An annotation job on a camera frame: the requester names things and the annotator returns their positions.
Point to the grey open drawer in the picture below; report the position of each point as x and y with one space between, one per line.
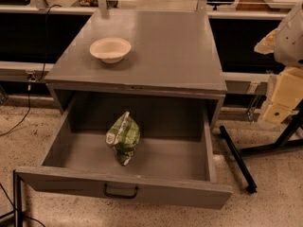
152 149

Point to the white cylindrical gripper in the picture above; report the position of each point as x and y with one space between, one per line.
291 44

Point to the white paper bowl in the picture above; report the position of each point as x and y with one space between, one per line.
110 50

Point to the black metal stand base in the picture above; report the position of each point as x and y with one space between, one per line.
283 143

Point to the black drawer handle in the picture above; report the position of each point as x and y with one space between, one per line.
120 193

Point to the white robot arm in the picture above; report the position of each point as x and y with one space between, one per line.
289 47

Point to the grey barrier rail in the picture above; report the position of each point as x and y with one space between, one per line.
35 41

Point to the black metal frame left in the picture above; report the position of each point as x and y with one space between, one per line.
17 195

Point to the green jalapeno chip bag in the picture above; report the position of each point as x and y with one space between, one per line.
123 138

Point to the grey cabinet counter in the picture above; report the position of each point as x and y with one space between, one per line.
173 54

